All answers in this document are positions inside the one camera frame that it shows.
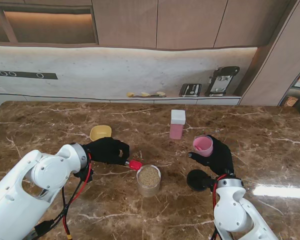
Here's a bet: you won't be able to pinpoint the lit open shelf niche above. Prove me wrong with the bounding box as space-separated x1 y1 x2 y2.
0 0 100 47

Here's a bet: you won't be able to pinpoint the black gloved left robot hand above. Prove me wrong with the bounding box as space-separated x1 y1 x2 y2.
81 137 131 167

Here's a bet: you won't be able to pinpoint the wooden cutting board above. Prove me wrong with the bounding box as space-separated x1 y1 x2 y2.
139 91 167 98

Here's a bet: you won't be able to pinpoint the red black left arm cable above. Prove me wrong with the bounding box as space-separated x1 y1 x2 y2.
33 153 95 240

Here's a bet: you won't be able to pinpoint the black silver toaster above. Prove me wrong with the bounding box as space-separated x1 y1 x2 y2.
178 83 202 98

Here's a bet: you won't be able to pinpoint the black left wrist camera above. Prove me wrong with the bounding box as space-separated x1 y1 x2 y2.
73 167 95 185

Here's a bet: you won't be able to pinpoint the pink container with white lid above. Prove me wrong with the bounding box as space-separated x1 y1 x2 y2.
169 109 187 140

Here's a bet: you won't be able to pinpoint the red black arm cable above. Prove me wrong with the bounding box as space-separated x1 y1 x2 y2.
209 174 227 240
33 153 95 240

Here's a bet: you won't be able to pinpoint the yellow plastic bowl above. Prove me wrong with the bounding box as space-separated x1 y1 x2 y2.
89 125 113 142

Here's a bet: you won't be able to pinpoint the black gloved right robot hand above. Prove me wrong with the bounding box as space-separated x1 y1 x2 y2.
187 134 235 177

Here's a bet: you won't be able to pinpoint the round wooden ornament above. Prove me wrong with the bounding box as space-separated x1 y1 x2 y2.
284 96 299 108

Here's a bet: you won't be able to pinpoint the wooden wall cabinets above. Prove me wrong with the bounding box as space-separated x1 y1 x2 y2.
91 0 299 52

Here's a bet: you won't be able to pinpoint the black round jar lid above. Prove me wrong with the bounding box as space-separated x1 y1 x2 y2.
186 169 212 193

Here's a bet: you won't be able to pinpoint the tall wooden cabinet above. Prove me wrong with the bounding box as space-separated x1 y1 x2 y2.
239 0 300 107

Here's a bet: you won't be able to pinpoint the red black right arm cable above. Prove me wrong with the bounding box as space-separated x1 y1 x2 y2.
209 174 227 240

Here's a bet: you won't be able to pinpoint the red plastic measuring spoon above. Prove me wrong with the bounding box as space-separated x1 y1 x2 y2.
124 159 142 170

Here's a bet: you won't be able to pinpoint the black wall control panel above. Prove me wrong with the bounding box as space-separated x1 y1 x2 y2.
0 69 59 81

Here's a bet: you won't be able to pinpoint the clear jar of grain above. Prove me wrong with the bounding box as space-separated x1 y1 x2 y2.
136 164 162 198

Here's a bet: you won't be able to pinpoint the black espresso machine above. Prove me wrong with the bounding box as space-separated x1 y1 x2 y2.
208 65 241 98

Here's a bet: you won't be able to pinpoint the pink plastic measuring cup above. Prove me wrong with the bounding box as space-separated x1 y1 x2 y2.
192 135 214 158

